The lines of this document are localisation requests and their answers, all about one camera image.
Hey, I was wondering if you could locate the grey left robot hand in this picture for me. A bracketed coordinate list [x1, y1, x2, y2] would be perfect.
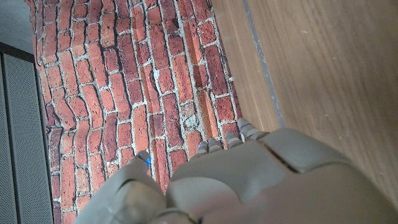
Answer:
[73, 118, 398, 224]

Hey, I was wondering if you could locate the red brick printed backdrop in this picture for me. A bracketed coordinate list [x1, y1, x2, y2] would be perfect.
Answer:
[24, 0, 246, 224]

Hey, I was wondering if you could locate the dark perforated panel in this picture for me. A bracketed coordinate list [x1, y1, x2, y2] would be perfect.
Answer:
[0, 42, 55, 224]

